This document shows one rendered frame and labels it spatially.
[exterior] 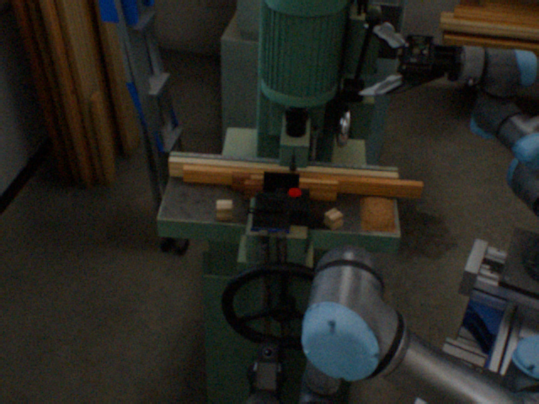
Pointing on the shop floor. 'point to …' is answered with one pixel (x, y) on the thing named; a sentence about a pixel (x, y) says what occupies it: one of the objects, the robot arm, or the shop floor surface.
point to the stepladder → (147, 93)
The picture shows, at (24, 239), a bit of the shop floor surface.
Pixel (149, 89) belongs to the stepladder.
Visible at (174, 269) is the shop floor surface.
